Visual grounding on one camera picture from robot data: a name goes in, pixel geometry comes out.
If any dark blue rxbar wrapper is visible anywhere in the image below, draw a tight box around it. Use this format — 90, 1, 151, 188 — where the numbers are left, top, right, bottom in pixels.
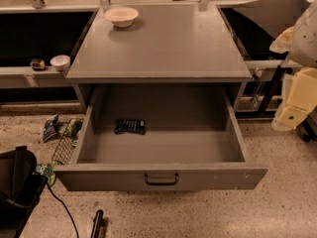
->
115, 119, 146, 135

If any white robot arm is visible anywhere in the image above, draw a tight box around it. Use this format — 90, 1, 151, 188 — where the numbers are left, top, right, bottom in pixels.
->
269, 1, 317, 131

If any black robot base left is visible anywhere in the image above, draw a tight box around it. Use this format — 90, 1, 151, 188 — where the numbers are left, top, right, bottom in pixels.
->
0, 146, 48, 238

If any grey open top drawer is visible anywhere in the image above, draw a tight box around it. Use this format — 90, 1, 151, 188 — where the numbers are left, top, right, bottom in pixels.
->
54, 84, 267, 191

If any grey cabinet with counter top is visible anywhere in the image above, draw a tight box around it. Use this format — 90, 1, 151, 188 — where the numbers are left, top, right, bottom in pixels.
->
64, 2, 255, 115

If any green snack bag on floor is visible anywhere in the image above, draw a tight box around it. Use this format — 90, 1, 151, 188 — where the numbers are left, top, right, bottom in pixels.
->
63, 118, 83, 139

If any large beige bowl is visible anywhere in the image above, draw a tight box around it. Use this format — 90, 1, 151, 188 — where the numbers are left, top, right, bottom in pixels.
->
104, 7, 139, 28

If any small white cup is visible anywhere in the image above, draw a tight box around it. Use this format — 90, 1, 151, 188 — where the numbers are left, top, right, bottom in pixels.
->
51, 55, 70, 71

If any blue snack bag on floor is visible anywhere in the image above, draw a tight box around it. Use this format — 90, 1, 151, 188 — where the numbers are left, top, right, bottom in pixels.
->
42, 114, 58, 142

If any grey low shelf right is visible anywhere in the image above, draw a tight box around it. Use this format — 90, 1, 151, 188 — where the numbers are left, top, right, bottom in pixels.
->
246, 59, 301, 81

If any grey low shelf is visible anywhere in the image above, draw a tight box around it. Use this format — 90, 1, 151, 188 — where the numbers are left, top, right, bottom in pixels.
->
246, 59, 301, 81
0, 66, 71, 89

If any black cylindrical tool on floor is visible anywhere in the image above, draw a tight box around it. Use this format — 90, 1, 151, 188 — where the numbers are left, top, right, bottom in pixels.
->
90, 209, 103, 238

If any green white snack bag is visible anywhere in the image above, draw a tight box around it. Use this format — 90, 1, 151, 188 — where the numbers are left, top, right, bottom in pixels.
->
35, 164, 55, 186

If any yellow black tape measure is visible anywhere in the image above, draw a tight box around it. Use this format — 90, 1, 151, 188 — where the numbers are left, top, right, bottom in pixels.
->
30, 59, 46, 71

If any black tray stand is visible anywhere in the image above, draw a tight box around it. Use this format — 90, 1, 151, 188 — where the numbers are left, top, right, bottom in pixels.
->
223, 0, 310, 118

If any grey low shelf left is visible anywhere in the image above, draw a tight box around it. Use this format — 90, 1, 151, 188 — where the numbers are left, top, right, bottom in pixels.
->
0, 66, 71, 89

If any black drawer handle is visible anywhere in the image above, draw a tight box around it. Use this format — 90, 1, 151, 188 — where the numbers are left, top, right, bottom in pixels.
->
144, 174, 179, 186

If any wire mesh rack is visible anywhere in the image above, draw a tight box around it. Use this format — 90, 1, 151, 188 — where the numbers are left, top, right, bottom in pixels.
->
53, 133, 79, 165

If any black cable on floor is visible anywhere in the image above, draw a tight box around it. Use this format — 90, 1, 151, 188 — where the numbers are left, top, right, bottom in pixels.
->
45, 181, 80, 238

